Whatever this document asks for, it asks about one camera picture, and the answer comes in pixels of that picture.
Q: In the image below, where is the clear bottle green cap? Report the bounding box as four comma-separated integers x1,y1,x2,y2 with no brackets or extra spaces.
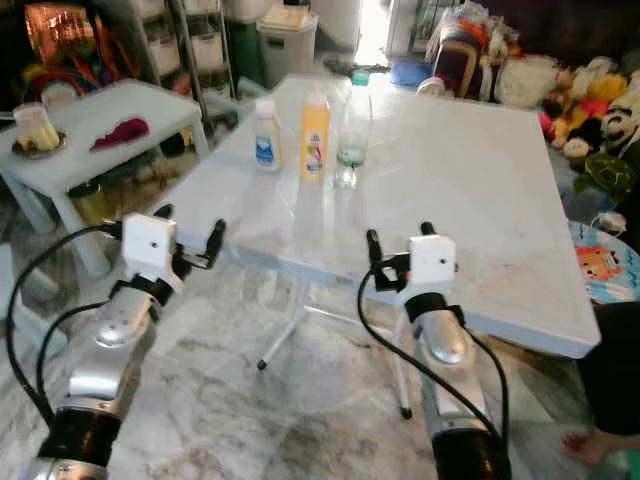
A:
335,68,374,189

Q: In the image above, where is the orange juice bottle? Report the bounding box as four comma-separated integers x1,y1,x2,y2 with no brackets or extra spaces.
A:
298,88,332,184

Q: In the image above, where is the large white folding table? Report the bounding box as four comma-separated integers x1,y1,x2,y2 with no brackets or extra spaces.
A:
150,72,603,421

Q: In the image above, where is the yellow plastic jar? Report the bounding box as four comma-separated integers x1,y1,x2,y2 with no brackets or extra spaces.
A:
72,183,113,226

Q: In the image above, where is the dark red cloth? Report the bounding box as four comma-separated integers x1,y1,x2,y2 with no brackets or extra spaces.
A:
89,117,151,153

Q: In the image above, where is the small white plastic table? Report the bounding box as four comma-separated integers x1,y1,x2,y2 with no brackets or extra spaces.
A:
0,80,211,279

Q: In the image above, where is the white bottle blue label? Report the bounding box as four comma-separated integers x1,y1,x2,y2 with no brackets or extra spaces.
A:
253,97,283,173

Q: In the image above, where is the round metal plate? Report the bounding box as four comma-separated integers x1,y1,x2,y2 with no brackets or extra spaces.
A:
12,133,66,160

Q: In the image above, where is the blue plastic basin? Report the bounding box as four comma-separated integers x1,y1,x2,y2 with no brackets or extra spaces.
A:
390,58,433,89

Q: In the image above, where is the white plastic drawer unit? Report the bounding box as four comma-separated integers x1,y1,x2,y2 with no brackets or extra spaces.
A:
130,0,186,86
172,0,233,99

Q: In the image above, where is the dark backpack orange trim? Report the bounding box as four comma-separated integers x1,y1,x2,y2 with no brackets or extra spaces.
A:
430,18,496,99

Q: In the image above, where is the green plastic bin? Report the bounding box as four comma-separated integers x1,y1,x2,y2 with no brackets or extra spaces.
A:
225,18,266,89

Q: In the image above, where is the green turtle plush toy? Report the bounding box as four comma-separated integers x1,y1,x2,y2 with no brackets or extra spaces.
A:
575,150,640,196

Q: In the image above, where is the grey lidded waste bin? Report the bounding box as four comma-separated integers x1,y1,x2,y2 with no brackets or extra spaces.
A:
257,5,319,86

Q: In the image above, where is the copper foil balloon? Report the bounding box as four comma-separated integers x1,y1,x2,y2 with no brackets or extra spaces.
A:
25,3,96,63

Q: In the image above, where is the panda plush toy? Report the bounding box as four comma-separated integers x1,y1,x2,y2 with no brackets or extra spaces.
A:
605,95,640,161

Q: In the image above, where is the yellow plush toy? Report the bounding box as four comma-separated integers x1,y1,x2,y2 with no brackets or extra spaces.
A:
585,72,631,106

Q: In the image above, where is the person's dark trouser leg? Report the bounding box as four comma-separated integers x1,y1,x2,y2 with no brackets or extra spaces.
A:
578,300,640,436

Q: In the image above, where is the person's bare foot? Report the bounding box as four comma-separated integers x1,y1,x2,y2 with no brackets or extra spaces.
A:
562,430,626,466

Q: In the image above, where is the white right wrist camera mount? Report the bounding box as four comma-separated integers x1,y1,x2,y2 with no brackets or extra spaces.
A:
407,235,458,291

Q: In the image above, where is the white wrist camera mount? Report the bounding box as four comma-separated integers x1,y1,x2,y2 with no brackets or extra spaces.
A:
407,235,458,291
122,212,178,281

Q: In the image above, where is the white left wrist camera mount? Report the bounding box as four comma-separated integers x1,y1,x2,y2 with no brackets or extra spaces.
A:
122,212,178,281

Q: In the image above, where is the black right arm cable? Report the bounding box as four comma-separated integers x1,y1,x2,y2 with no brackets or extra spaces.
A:
357,270,511,446

